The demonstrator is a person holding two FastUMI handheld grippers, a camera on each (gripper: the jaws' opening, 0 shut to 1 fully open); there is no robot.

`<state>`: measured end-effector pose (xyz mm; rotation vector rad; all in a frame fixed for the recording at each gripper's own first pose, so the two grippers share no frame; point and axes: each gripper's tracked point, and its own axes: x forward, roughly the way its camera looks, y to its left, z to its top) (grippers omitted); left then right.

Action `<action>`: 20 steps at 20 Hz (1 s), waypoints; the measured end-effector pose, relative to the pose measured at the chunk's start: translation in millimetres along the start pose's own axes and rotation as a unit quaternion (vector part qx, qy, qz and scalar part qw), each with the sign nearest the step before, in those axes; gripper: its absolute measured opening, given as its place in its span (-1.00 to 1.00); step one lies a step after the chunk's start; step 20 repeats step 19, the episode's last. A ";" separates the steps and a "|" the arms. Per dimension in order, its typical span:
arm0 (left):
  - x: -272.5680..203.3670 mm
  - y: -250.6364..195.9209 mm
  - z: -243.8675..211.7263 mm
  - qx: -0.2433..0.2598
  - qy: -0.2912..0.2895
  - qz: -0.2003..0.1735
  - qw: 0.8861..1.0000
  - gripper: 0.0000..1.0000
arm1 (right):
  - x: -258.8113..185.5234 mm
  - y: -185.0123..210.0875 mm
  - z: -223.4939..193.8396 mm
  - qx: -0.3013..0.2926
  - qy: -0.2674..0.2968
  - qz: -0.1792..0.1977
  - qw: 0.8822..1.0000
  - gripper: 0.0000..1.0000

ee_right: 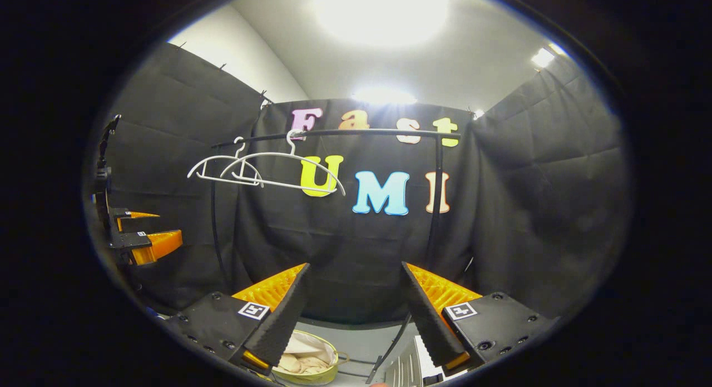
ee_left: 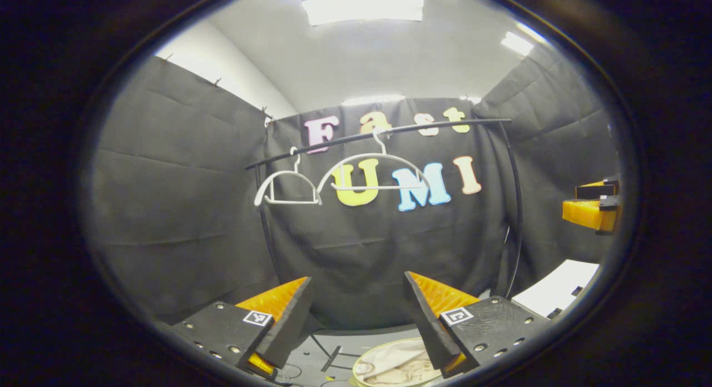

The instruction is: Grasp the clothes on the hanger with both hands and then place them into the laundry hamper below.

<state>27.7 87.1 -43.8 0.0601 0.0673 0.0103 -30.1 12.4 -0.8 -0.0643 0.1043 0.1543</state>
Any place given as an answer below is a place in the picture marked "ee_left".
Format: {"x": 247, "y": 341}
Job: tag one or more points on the white plastic hanger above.
{"x": 382, "y": 153}
{"x": 293, "y": 172}

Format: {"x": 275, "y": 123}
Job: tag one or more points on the white flat panel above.
{"x": 556, "y": 287}

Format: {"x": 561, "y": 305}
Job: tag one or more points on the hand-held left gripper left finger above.
{"x": 286, "y": 323}

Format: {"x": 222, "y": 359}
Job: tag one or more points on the small ceiling light panel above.
{"x": 517, "y": 43}

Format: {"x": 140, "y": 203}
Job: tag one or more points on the white laundry hamper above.
{"x": 374, "y": 349}

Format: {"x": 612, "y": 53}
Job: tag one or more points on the black clothes rack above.
{"x": 473, "y": 121}

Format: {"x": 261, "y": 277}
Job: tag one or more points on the ceiling light strip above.
{"x": 374, "y": 100}

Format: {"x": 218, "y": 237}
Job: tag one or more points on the large ceiling light panel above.
{"x": 361, "y": 8}

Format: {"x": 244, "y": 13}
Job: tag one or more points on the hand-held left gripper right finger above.
{"x": 428, "y": 323}

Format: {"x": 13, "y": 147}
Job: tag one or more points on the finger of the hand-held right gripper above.
{"x": 584, "y": 214}
{"x": 598, "y": 190}

